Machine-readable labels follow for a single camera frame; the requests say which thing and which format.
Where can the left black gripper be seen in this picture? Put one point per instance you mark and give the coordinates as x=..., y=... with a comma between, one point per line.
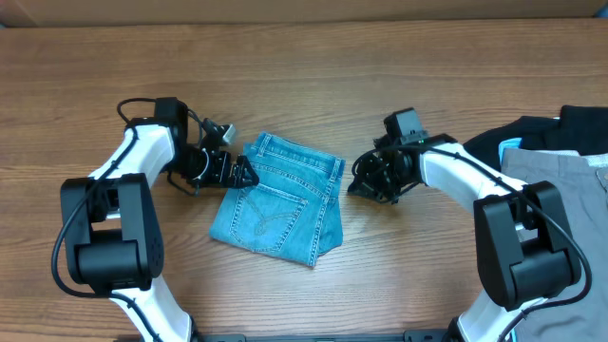
x=220, y=177

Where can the black garment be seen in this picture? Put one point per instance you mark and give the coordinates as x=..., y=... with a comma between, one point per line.
x=578, y=128

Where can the cardboard backboard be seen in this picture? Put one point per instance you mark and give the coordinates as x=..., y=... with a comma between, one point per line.
x=102, y=13

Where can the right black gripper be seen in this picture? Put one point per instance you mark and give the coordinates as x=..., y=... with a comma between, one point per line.
x=364, y=184

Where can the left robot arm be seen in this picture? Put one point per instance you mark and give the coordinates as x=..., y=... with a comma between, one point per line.
x=110, y=245

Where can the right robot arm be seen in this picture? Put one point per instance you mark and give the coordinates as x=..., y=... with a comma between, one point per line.
x=527, y=259

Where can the light blue jeans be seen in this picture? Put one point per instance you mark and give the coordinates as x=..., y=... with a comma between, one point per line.
x=294, y=212

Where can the bright blue garment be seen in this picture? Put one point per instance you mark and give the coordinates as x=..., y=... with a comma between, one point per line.
x=513, y=143

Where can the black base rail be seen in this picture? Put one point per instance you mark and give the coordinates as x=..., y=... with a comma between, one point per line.
x=323, y=337

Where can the grey garment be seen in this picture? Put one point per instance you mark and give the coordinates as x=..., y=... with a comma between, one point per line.
x=583, y=189

